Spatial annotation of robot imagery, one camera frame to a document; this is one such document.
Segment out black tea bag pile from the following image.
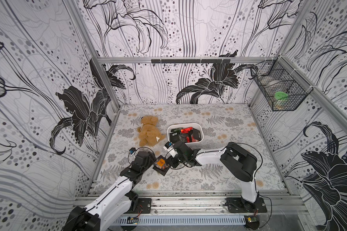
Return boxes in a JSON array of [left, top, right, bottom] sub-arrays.
[[169, 131, 181, 143]]

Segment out green lid cup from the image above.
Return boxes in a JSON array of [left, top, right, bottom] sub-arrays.
[[274, 91, 289, 110]]

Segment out white plastic storage box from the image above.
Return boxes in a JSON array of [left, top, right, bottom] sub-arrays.
[[167, 123, 204, 147]]

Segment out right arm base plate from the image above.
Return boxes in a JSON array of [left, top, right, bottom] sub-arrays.
[[224, 197, 268, 214]]

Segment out orange label black tea bag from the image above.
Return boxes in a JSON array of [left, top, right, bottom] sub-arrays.
[[153, 156, 171, 176]]

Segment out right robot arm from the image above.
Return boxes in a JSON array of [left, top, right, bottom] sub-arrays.
[[164, 141, 259, 204]]

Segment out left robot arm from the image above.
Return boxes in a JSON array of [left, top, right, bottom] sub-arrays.
[[62, 149, 157, 231]]

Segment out pink label black tea bag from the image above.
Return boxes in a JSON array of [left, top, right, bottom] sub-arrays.
[[189, 129, 202, 143]]

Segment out black wire basket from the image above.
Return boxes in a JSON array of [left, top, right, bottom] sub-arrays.
[[251, 60, 313, 111]]

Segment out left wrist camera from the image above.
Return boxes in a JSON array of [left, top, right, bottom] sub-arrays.
[[129, 147, 137, 156]]

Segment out red foil tea bag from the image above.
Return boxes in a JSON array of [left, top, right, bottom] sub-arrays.
[[180, 127, 193, 134]]

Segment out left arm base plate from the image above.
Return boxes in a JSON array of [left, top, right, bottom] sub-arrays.
[[125, 198, 152, 215]]

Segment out brown teddy bear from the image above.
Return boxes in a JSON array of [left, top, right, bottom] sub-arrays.
[[137, 115, 165, 147]]

